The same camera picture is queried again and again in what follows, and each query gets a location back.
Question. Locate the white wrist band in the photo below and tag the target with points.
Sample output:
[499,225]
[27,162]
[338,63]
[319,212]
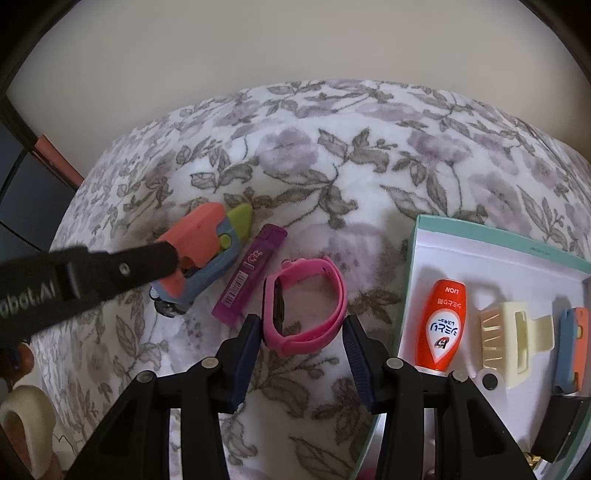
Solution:
[480,374]

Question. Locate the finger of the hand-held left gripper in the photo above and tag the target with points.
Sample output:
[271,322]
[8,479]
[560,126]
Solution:
[123,268]

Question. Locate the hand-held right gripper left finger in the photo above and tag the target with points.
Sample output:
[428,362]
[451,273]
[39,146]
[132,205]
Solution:
[244,360]

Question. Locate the black power adapter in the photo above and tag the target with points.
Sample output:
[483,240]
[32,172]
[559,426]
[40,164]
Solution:
[554,424]

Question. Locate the purple lighter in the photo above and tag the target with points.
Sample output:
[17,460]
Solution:
[249,272]

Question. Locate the cream hair claw clip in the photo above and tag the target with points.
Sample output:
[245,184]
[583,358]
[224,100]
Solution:
[512,323]

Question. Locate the dark cabinet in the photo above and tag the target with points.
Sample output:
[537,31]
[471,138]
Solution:
[27,198]

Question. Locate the person's left hand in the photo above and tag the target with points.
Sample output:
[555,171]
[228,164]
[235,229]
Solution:
[23,362]

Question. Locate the red glue bottle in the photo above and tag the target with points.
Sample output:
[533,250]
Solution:
[441,323]

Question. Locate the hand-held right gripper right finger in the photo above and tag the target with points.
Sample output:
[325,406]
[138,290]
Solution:
[358,364]

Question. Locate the pink smart watch band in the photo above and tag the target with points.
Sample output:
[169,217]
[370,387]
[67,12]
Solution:
[332,286]

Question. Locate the floral blanket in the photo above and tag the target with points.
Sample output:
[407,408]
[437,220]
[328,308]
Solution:
[346,161]

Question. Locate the teal white cardboard box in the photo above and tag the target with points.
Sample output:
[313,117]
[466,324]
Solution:
[461,258]

